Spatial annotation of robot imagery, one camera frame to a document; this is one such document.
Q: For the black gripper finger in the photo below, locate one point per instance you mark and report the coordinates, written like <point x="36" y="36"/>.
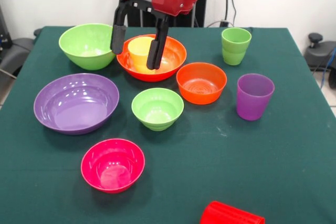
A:
<point x="118" y="37"/>
<point x="157" y="45"/>

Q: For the purple cup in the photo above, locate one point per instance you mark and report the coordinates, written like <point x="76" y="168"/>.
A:
<point x="253" y="100"/>

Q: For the pink bowl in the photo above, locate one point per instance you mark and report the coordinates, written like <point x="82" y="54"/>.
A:
<point x="113" y="169"/>

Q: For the large purple bowl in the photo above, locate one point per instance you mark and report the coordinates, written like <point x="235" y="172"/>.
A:
<point x="76" y="108"/>

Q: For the yellow cup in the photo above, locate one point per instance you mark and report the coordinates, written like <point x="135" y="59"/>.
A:
<point x="139" y="53"/>

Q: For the green cup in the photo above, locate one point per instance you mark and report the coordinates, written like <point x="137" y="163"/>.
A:
<point x="236" y="48"/>

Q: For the large green bowl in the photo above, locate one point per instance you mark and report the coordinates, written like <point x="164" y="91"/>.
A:
<point x="86" y="51"/>

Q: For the dark green tablecloth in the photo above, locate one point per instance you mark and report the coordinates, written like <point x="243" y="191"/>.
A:
<point x="262" y="155"/>

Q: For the small orange bowl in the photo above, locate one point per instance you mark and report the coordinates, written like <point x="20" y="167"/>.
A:
<point x="202" y="87"/>

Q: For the large orange-red bowl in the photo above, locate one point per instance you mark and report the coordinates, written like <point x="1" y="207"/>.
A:
<point x="173" y="58"/>

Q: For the red cup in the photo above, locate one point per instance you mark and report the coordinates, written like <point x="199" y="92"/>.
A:
<point x="231" y="214"/>

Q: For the black pedestal leg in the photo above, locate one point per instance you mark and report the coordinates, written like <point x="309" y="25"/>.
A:
<point x="317" y="53"/>
<point x="15" y="53"/>

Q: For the small green bowl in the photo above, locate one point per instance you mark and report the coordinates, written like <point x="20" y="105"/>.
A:
<point x="157" y="111"/>

